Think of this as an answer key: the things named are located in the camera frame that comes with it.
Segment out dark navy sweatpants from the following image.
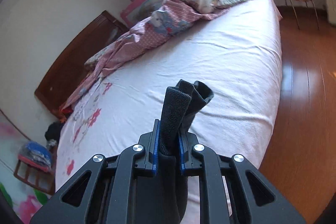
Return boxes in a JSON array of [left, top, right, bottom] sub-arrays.
[[135, 80, 214, 223]]

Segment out wooden bedside chair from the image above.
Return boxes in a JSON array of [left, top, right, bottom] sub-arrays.
[[12, 154, 56, 196]]

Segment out floral wardrobe door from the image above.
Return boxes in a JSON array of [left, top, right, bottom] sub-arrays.
[[1, 114, 50, 223]]

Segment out black clothes pile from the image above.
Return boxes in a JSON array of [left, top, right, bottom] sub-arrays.
[[45, 121, 64, 148]]

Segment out plastic bag of clothes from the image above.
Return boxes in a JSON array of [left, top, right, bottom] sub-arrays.
[[18, 141, 53, 173]]

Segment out red tasselled cushion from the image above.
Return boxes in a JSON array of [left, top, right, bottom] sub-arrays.
[[58, 106, 73, 123]]

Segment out red-brown wooden headboard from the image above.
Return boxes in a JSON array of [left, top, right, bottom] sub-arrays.
[[35, 11, 128, 119]]

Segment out white floral bed mattress sheet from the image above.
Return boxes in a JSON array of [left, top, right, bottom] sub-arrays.
[[55, 0, 282, 188]]

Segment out pink patterned quilt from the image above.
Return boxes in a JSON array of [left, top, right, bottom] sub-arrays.
[[60, 0, 250, 110]]

